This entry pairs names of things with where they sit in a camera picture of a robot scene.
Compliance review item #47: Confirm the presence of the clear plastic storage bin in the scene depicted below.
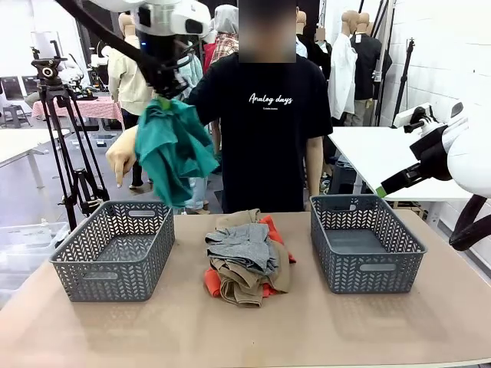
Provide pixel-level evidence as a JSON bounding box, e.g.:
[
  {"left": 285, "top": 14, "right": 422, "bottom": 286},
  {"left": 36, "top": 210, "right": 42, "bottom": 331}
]
[{"left": 0, "top": 221, "right": 71, "bottom": 285}]

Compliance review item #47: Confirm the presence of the small white table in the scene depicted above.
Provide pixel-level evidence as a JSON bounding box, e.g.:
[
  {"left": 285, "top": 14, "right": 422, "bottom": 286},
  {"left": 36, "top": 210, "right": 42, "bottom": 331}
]
[{"left": 0, "top": 128, "right": 72, "bottom": 189}]

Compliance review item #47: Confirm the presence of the gray floor crate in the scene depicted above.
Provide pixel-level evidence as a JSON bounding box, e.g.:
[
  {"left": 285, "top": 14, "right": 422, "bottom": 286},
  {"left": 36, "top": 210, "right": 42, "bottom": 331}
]
[{"left": 94, "top": 132, "right": 130, "bottom": 150}]

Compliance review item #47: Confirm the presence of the black backdrop stand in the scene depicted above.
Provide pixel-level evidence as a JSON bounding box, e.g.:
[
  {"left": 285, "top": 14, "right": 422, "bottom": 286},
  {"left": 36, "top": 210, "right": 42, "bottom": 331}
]
[{"left": 374, "top": 0, "right": 396, "bottom": 127}]

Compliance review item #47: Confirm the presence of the person's right hand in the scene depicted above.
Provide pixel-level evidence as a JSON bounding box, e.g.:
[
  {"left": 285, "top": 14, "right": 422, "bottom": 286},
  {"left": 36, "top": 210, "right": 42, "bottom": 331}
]
[{"left": 105, "top": 136, "right": 138, "bottom": 189}]

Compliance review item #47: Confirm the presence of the mannequin in black shirt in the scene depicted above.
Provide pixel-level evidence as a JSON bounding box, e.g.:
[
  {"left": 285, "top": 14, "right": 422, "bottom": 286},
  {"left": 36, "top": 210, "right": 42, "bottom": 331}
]
[{"left": 351, "top": 12, "right": 384, "bottom": 127}]

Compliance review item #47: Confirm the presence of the person's right forearm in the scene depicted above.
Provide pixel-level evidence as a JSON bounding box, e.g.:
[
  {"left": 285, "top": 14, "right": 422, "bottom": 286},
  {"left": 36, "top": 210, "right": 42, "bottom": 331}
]
[{"left": 114, "top": 123, "right": 142, "bottom": 154}]

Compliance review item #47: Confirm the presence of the gray garment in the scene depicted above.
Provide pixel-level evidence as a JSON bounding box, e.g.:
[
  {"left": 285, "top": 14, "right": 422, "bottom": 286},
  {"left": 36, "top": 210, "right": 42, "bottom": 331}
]
[{"left": 205, "top": 223, "right": 279, "bottom": 275}]

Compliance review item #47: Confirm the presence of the person in black T-shirt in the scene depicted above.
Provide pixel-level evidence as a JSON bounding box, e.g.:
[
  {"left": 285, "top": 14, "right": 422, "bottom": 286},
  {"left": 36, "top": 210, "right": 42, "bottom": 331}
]
[{"left": 186, "top": 0, "right": 334, "bottom": 215}]

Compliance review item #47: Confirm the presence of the mannequin in cream shirt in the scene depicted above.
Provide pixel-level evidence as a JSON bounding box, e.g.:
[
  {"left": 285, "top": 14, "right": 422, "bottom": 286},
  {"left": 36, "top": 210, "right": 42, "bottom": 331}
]
[{"left": 101, "top": 11, "right": 154, "bottom": 191}]

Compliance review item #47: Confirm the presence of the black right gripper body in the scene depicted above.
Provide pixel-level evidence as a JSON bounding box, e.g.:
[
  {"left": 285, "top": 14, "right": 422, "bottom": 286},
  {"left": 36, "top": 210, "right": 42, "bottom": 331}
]
[{"left": 408, "top": 125, "right": 454, "bottom": 182}]

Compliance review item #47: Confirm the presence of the large white table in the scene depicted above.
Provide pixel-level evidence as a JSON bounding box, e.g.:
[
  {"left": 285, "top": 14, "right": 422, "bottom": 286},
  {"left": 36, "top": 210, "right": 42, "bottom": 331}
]
[{"left": 328, "top": 126, "right": 476, "bottom": 203}]

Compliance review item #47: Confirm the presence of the figure in dark jacket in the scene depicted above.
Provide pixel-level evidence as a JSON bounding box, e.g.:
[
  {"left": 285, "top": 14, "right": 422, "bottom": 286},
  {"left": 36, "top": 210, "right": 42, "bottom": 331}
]
[{"left": 306, "top": 28, "right": 333, "bottom": 82}]

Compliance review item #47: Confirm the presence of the table with pink cloth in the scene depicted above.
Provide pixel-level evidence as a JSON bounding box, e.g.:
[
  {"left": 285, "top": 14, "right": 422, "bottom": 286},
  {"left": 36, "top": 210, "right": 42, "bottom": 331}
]
[{"left": 31, "top": 95, "right": 124, "bottom": 124}]

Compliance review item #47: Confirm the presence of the gray stool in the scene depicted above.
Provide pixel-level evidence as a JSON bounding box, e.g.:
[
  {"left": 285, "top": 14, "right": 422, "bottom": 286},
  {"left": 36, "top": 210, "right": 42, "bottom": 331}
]
[{"left": 2, "top": 105, "right": 31, "bottom": 130}]

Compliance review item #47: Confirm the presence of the person's left forearm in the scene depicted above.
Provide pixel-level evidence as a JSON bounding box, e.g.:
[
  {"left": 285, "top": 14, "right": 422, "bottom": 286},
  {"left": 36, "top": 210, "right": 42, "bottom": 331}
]
[{"left": 305, "top": 168, "right": 325, "bottom": 197}]

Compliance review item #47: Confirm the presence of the black camera tripod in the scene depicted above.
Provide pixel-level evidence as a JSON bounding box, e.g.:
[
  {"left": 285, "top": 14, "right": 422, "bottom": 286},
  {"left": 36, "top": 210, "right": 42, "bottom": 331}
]
[{"left": 30, "top": 40, "right": 110, "bottom": 231}]

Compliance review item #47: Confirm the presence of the teal garment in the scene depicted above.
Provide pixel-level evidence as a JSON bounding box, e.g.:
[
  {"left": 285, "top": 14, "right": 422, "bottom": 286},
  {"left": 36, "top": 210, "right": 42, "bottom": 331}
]
[{"left": 134, "top": 97, "right": 220, "bottom": 210}]

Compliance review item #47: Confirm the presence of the gray plastic mesh basket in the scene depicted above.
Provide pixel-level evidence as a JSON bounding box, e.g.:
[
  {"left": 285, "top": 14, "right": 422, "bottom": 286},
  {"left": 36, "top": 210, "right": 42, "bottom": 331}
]
[
  {"left": 49, "top": 199, "right": 176, "bottom": 303},
  {"left": 309, "top": 194, "right": 428, "bottom": 295}
]

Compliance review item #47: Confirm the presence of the beige garment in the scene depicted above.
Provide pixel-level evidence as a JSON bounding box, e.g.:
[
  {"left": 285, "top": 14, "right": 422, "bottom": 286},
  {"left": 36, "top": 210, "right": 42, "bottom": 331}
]
[{"left": 209, "top": 209, "right": 292, "bottom": 309}]

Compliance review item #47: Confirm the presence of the mannequin in light blue fleece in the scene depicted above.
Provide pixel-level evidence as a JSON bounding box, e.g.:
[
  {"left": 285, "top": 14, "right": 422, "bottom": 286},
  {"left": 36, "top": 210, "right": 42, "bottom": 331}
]
[{"left": 178, "top": 49, "right": 211, "bottom": 215}]

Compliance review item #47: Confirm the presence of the mannequin in white coat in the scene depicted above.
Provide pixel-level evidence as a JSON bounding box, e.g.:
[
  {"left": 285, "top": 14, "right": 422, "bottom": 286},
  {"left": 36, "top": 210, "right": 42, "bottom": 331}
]
[{"left": 329, "top": 10, "right": 360, "bottom": 127}]

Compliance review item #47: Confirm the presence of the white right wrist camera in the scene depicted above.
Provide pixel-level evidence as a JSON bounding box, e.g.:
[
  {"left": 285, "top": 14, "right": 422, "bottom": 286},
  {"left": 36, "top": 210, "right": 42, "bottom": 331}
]
[{"left": 393, "top": 103, "right": 442, "bottom": 135}]

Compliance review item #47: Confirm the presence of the mannequin in plaid shirt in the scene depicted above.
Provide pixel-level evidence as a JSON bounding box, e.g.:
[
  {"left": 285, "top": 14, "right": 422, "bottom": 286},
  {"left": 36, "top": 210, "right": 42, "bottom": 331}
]
[{"left": 203, "top": 4, "right": 241, "bottom": 74}]

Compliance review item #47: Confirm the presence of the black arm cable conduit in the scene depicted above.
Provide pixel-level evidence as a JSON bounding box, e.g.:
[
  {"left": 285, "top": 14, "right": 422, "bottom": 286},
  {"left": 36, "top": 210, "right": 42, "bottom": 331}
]
[
  {"left": 448, "top": 193, "right": 491, "bottom": 252},
  {"left": 55, "top": 0, "right": 186, "bottom": 100}
]

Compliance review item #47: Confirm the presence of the orange garment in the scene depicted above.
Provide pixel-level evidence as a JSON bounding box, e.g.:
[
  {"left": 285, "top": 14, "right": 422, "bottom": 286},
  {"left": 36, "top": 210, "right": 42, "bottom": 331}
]
[{"left": 203, "top": 214, "right": 297, "bottom": 299}]

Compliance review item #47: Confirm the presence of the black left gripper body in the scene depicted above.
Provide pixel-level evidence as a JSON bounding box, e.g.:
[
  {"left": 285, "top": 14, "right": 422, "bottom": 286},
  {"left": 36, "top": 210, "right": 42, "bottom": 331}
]
[{"left": 140, "top": 33, "right": 189, "bottom": 100}]

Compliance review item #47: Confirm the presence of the mannequin in pale blue shirt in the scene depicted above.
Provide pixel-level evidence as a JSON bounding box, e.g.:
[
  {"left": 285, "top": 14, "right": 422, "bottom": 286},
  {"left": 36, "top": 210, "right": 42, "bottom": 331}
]
[{"left": 295, "top": 11, "right": 308, "bottom": 59}]

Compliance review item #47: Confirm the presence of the black light stand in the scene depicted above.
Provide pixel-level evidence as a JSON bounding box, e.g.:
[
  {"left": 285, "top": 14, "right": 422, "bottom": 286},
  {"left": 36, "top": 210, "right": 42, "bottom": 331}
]
[{"left": 390, "top": 37, "right": 417, "bottom": 130}]

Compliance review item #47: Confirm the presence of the dark storage crate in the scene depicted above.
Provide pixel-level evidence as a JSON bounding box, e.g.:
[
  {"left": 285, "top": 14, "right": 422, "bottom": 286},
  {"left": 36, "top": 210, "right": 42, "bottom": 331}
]
[{"left": 331, "top": 160, "right": 361, "bottom": 196}]

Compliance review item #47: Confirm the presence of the black green device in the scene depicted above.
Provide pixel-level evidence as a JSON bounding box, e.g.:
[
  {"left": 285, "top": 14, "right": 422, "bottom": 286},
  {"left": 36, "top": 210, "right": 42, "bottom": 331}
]
[{"left": 74, "top": 86, "right": 100, "bottom": 102}]

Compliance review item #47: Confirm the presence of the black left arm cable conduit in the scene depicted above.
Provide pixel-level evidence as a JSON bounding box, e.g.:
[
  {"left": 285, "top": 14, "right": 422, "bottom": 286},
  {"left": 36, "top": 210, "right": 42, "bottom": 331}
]
[{"left": 55, "top": 0, "right": 186, "bottom": 100}]

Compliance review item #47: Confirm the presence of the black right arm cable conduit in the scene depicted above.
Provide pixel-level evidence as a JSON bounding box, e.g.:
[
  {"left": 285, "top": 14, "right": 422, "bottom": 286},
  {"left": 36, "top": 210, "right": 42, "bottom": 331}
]
[{"left": 448, "top": 193, "right": 491, "bottom": 252}]

